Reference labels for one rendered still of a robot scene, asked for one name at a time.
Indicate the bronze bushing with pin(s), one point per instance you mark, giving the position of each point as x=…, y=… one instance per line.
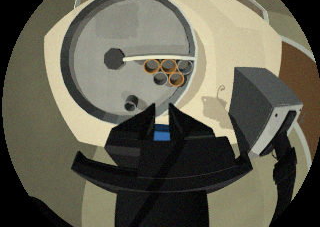
x=151, y=71
x=176, y=82
x=171, y=70

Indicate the grey metal bushing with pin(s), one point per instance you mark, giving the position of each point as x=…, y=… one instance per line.
x=160, y=82
x=130, y=107
x=186, y=70

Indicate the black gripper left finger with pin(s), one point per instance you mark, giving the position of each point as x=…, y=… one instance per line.
x=137, y=126

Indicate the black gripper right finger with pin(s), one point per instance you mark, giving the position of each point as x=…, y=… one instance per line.
x=185, y=127

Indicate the blue open-top crate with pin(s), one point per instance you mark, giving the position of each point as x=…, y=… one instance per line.
x=162, y=132

